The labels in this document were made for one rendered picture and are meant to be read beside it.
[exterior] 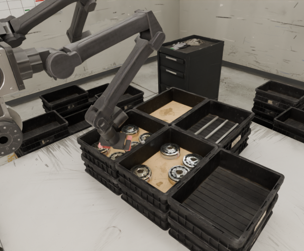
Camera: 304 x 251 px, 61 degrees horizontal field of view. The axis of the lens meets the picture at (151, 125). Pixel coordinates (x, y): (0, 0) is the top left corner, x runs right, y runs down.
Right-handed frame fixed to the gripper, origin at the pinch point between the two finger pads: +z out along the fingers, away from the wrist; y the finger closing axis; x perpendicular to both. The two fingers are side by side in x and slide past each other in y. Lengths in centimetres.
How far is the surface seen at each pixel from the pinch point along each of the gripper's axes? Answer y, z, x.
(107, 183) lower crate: 9.9, 20.4, 12.3
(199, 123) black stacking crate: -31, 39, -35
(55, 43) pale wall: 197, 139, -203
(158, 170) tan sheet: -16.0, 15.4, 3.9
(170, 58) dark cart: 13, 105, -145
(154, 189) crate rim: -20.2, -3.9, 17.4
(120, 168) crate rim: -2.6, 0.3, 9.3
